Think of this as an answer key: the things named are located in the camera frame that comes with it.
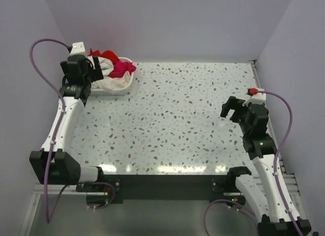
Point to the white t shirt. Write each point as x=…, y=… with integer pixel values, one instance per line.
x=111, y=84

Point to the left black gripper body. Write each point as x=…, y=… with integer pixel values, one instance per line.
x=64, y=66

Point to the magenta t shirt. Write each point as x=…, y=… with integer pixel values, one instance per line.
x=120, y=68

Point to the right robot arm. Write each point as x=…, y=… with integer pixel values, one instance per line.
x=272, y=205

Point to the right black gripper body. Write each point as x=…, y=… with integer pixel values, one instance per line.
x=244, y=110

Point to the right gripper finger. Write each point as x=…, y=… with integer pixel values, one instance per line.
x=230, y=104
x=236, y=115

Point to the white plastic laundry basket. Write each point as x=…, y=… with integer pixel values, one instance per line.
x=113, y=93

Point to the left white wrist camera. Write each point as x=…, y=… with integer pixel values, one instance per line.
x=78, y=48

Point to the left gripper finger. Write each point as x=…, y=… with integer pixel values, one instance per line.
x=89, y=64
x=97, y=71

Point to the red t shirt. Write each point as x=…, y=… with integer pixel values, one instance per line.
x=108, y=54

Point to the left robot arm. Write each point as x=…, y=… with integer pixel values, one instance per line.
x=53, y=164

